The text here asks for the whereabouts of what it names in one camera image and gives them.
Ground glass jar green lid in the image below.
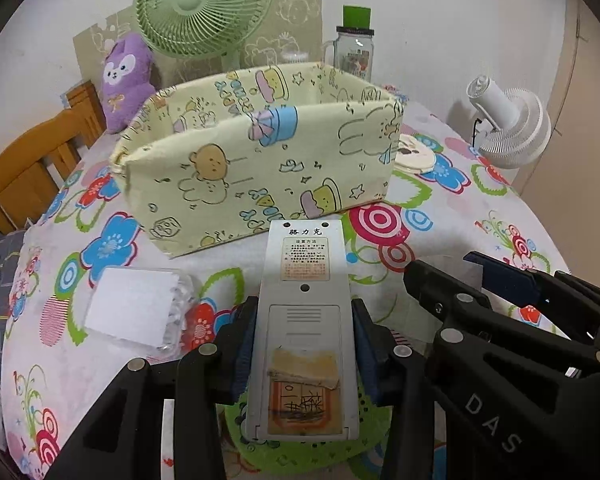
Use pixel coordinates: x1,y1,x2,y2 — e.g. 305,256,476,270
322,6,375,81

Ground white standing fan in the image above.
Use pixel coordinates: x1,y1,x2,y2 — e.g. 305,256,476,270
466,75,552,169

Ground cream bear compact mirror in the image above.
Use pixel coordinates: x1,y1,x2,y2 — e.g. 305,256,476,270
394,133,437,174

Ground green panda perforated case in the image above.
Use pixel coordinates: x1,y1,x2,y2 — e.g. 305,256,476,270
223,384,391,474

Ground green desk fan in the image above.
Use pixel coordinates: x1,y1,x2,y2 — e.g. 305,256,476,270
133,0,272,72

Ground yellow patterned fabric box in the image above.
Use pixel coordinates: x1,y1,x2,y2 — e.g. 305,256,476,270
110,62,404,257

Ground beige cartoon placemat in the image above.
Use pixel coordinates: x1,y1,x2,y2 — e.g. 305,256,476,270
73,0,323,89

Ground cotton swab container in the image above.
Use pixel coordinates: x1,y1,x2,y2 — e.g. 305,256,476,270
279,51,310,64

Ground purple plush toy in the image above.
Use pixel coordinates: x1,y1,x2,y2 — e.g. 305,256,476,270
102,32,156,133

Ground white box pack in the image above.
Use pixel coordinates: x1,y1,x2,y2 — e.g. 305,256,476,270
83,266,198,361

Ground wooden chair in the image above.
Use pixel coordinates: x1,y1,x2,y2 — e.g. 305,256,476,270
0,81,105,234

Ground beige door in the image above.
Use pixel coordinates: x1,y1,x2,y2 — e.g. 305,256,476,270
514,0,600,286

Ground white remote control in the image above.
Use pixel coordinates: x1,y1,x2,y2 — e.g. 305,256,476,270
242,219,360,442

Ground floral tablecloth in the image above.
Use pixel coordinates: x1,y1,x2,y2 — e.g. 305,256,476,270
1,103,565,479

